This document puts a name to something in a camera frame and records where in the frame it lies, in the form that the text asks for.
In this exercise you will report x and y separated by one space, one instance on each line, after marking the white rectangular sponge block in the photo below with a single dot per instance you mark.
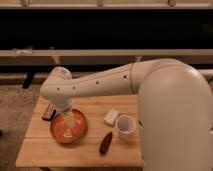
111 116

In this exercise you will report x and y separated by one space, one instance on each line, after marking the orange ceramic bowl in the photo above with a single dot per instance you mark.
66 135

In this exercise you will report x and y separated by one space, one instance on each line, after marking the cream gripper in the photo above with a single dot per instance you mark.
68 117

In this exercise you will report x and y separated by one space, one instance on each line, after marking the brown rectangular snack bar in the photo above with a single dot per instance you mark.
49 112

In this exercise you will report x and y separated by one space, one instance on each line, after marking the white plastic cup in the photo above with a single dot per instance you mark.
125 126

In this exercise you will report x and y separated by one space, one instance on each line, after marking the wooden table board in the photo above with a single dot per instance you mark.
39 149

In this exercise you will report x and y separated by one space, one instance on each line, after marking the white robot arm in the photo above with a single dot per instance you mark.
175 108

